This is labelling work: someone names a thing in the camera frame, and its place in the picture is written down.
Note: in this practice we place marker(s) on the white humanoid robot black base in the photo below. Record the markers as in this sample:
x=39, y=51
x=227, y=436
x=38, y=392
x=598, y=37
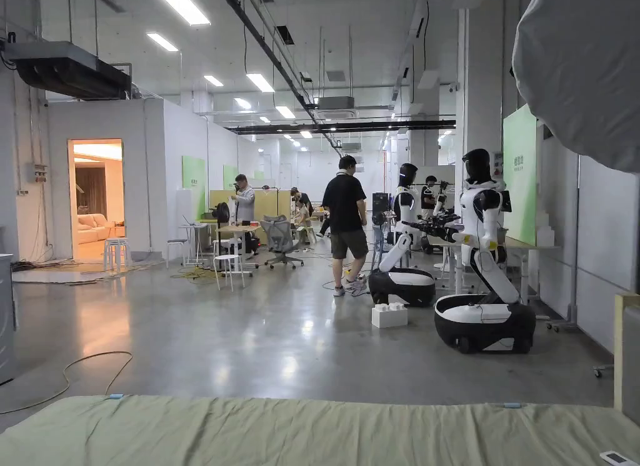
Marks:
x=405, y=266
x=480, y=266

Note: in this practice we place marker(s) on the black standing fan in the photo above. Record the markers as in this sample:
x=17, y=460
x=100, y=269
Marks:
x=221, y=218

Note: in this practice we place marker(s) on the white block carton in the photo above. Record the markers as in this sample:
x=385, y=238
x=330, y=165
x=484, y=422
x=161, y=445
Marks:
x=389, y=316

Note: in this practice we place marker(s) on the bed with pale green sheet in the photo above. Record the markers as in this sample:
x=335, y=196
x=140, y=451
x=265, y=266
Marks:
x=280, y=431

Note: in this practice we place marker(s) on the beige sofa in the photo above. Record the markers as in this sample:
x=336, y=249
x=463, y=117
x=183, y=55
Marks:
x=92, y=227

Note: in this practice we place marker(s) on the grey fabric softbox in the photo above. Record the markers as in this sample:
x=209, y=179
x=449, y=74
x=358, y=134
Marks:
x=580, y=70

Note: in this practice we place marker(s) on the white remote control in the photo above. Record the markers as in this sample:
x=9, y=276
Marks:
x=620, y=457

